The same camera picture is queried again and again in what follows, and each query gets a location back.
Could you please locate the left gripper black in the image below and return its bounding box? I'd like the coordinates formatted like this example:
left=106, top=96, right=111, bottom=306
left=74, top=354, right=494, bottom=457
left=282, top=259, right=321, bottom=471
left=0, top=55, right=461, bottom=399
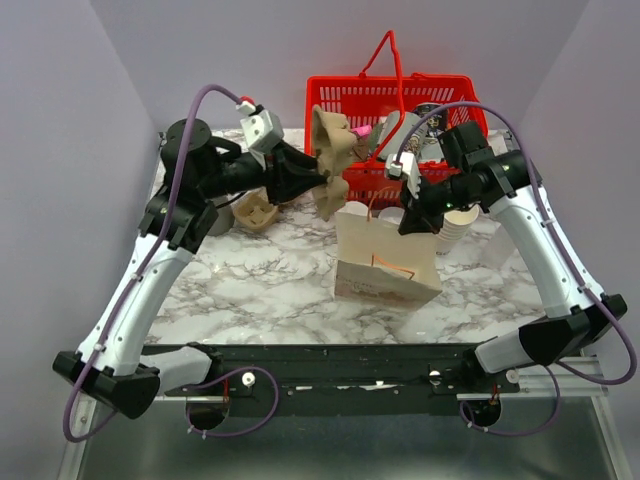
left=200, top=137, right=328, bottom=205

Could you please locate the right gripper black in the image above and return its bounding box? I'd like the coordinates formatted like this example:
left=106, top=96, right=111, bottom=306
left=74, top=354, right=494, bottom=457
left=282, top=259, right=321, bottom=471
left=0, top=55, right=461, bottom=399
left=398, top=170, right=478, bottom=235

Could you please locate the stack of white lids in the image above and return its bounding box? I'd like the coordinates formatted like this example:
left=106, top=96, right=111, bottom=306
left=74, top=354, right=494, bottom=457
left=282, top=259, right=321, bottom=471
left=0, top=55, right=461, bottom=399
left=378, top=207, right=404, bottom=225

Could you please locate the stack of white paper cups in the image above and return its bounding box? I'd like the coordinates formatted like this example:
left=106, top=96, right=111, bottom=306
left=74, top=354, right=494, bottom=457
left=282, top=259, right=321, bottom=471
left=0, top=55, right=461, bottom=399
left=436, top=205, right=480, bottom=255

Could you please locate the brown cardboard cup carrier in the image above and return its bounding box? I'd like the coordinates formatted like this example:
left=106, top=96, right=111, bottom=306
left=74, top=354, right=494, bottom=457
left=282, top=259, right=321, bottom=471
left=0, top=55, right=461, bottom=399
left=233, top=190, right=279, bottom=232
left=310, top=105, right=357, bottom=221

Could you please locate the white paper takeout bag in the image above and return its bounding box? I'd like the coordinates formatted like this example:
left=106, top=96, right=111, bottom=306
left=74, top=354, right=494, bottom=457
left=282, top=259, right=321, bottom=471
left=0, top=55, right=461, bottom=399
left=334, top=208, right=442, bottom=309

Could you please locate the single white paper cup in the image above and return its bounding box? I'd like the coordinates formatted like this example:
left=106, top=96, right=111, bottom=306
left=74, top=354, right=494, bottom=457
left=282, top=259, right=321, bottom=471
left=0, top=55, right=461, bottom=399
left=343, top=201, right=368, bottom=216

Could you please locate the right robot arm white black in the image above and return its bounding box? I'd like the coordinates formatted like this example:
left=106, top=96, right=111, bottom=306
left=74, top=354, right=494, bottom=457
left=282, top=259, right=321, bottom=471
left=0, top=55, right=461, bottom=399
left=385, top=122, right=627, bottom=392

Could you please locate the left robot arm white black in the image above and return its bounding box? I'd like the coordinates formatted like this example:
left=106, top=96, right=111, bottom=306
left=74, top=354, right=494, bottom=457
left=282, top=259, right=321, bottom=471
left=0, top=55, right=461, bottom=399
left=53, top=119, right=328, bottom=419

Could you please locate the grey felt straw holder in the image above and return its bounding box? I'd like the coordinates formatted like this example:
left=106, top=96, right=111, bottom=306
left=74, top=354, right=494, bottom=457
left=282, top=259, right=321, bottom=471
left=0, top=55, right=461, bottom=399
left=207, top=197, right=235, bottom=237

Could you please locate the clear plastic water bottle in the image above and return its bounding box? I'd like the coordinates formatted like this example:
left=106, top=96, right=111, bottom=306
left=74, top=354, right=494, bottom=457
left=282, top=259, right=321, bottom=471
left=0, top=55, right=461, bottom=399
left=480, top=225, right=516, bottom=269

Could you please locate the pink item in basket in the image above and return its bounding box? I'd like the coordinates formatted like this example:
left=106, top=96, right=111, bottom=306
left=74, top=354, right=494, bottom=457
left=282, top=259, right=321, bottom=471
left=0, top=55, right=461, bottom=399
left=351, top=125, right=373, bottom=139

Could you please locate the black printed cup in basket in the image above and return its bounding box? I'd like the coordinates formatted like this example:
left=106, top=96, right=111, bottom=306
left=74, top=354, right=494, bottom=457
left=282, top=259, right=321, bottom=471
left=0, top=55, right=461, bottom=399
left=412, top=102, right=448, bottom=138

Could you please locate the grey printed cup in basket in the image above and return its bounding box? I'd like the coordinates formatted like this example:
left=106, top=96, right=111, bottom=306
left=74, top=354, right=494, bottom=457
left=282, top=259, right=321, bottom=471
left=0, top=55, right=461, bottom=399
left=374, top=110, right=429, bottom=162

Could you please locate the red plastic shopping basket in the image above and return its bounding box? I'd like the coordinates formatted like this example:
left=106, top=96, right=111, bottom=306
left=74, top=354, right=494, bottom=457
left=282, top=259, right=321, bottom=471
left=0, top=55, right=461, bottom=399
left=305, top=56, right=488, bottom=218

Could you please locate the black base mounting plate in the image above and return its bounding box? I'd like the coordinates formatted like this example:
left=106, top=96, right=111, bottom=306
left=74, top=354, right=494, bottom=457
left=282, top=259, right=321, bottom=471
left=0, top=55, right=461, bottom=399
left=144, top=342, right=521, bottom=417

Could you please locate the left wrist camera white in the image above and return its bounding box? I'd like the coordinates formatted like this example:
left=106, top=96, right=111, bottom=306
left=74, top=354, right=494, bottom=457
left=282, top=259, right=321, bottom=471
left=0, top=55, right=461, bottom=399
left=236, top=96, right=284, bottom=154

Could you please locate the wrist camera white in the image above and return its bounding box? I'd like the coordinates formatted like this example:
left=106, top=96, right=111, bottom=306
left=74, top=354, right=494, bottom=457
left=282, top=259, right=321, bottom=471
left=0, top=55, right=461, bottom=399
left=385, top=151, right=422, bottom=199
left=236, top=96, right=284, bottom=154

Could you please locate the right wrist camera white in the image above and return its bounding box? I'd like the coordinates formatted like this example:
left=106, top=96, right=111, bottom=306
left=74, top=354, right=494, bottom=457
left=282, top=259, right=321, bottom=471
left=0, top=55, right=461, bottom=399
left=385, top=151, right=422, bottom=199

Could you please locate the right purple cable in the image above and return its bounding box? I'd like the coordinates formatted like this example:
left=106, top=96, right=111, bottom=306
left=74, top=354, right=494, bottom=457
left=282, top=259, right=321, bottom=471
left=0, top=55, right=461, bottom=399
left=396, top=101, right=635, bottom=437

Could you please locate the purple cable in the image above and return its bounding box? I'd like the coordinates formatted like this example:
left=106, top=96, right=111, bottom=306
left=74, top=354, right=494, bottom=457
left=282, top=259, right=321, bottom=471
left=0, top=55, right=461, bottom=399
left=396, top=101, right=635, bottom=437
left=62, top=84, right=279, bottom=443

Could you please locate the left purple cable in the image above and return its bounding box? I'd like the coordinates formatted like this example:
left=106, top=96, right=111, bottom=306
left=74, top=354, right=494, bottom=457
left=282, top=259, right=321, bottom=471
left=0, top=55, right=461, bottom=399
left=62, top=84, right=279, bottom=443

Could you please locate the aluminium rail frame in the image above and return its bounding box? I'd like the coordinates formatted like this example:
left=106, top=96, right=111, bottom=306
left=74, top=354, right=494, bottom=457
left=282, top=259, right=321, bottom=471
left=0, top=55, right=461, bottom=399
left=59, top=387, right=633, bottom=479

